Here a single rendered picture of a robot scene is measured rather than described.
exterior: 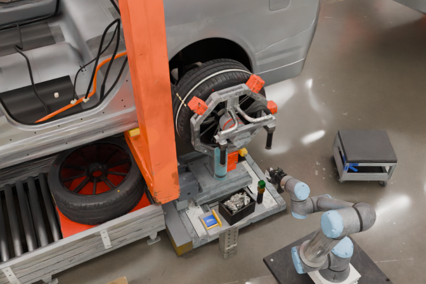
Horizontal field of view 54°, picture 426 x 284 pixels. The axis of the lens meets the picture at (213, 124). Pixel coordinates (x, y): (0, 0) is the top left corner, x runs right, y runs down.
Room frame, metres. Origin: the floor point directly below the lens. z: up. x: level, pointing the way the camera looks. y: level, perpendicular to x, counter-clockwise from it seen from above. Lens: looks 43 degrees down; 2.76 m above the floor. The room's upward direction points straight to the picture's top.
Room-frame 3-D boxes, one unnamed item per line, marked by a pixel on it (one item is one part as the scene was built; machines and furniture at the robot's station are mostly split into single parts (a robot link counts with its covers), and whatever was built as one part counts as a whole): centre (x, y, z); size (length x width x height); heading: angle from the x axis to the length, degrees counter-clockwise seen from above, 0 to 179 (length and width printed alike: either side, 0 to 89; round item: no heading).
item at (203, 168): (2.23, -0.03, 0.32); 0.40 x 0.30 x 0.28; 116
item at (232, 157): (2.11, -0.09, 0.48); 0.16 x 0.12 x 0.17; 26
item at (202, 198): (2.22, -0.01, 0.13); 0.50 x 0.36 x 0.10; 116
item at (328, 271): (1.28, -0.73, 0.43); 0.19 x 0.19 x 0.10
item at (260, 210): (1.63, -0.13, 0.44); 0.43 x 0.17 x 0.03; 116
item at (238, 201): (1.64, -0.15, 0.51); 0.20 x 0.14 x 0.13; 125
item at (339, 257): (1.28, -0.71, 0.57); 0.17 x 0.15 x 0.18; 102
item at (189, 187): (2.08, 0.27, 0.26); 0.42 x 0.18 x 0.35; 26
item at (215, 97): (2.08, -0.11, 0.85); 0.54 x 0.07 x 0.54; 116
